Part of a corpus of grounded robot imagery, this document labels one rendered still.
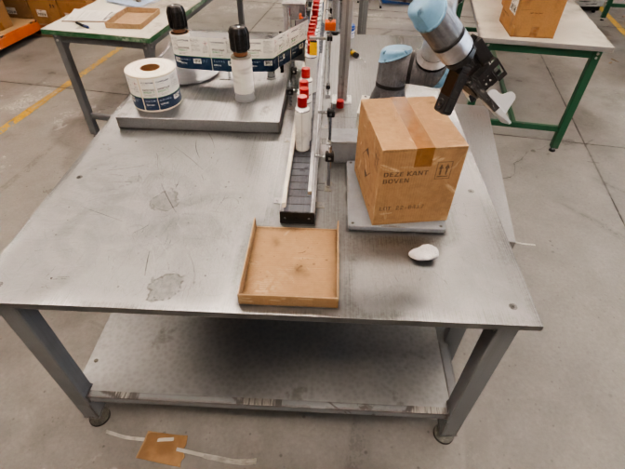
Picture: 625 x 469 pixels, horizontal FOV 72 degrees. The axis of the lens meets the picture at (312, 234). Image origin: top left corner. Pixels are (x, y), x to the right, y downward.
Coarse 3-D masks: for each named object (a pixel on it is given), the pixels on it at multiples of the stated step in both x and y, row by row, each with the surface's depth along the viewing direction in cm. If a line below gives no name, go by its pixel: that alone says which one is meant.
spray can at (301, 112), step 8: (304, 96) 143; (304, 104) 144; (296, 112) 146; (304, 112) 145; (296, 120) 148; (304, 120) 147; (296, 128) 150; (304, 128) 149; (296, 136) 152; (304, 136) 151; (296, 144) 155; (304, 144) 153; (304, 152) 155
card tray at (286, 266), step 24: (264, 240) 129; (288, 240) 129; (312, 240) 129; (336, 240) 129; (264, 264) 122; (288, 264) 122; (312, 264) 122; (336, 264) 122; (240, 288) 111; (264, 288) 115; (288, 288) 115; (312, 288) 115; (336, 288) 115
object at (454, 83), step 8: (448, 72) 99; (456, 72) 96; (464, 72) 95; (448, 80) 99; (456, 80) 96; (464, 80) 96; (448, 88) 98; (456, 88) 97; (440, 96) 101; (448, 96) 98; (456, 96) 98; (440, 104) 100; (448, 104) 99; (440, 112) 101; (448, 112) 100
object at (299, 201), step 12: (312, 96) 189; (312, 108) 180; (312, 120) 173; (300, 156) 154; (300, 168) 148; (300, 180) 143; (288, 192) 138; (300, 192) 139; (288, 204) 134; (300, 204) 134
